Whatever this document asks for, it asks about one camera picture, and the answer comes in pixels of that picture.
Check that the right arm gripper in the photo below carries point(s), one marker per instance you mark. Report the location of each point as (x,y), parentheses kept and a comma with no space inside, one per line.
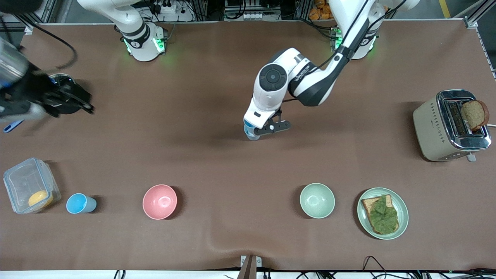
(38,93)

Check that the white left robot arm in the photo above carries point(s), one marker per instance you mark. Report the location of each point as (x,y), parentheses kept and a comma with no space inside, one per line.
(273,77)

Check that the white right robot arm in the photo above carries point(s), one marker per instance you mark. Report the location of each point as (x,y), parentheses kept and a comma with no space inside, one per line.
(135,35)

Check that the glass lid blue knob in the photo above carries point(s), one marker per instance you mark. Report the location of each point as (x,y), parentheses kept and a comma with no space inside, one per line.
(64,79)

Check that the brown table mat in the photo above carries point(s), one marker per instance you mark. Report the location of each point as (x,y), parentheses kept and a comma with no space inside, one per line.
(248,186)

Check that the clear plastic food container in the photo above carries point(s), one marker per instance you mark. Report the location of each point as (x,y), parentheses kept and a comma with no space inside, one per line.
(23,182)

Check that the pale green bowl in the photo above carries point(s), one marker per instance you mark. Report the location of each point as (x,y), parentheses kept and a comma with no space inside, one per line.
(317,200)

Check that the round orange food piece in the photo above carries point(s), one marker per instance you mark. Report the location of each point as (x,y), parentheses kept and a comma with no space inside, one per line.
(40,198)

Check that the bag of orange snacks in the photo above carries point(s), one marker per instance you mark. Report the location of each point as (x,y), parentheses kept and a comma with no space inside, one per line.
(319,13)

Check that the white power strip with plugs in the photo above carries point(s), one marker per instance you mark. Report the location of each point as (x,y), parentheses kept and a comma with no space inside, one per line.
(166,7)

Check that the pink bowl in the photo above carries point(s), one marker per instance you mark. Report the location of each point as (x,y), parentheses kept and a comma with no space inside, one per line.
(159,201)

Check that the green lettuce leaf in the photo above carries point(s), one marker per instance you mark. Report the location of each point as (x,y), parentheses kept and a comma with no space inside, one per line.
(383,217)

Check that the beige chrome toaster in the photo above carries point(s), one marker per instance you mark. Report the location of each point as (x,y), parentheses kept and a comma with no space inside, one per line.
(430,128)

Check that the pale green plate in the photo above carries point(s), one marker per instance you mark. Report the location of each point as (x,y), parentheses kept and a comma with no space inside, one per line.
(403,213)

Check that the dark brown bread slice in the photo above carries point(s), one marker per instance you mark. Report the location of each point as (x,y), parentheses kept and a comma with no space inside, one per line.
(474,114)

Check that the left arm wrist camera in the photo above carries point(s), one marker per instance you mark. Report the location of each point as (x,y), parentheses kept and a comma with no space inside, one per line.
(277,126)

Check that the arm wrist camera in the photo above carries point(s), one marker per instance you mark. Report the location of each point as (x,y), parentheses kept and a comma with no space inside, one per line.
(277,126)
(23,112)

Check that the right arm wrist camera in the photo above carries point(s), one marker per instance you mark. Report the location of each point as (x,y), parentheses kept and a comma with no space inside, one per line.
(23,112)

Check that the aluminium frame rail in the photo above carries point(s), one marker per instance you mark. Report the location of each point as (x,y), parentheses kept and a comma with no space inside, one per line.
(28,29)
(471,22)

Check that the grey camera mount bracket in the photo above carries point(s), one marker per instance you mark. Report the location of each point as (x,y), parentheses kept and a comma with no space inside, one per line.
(250,267)

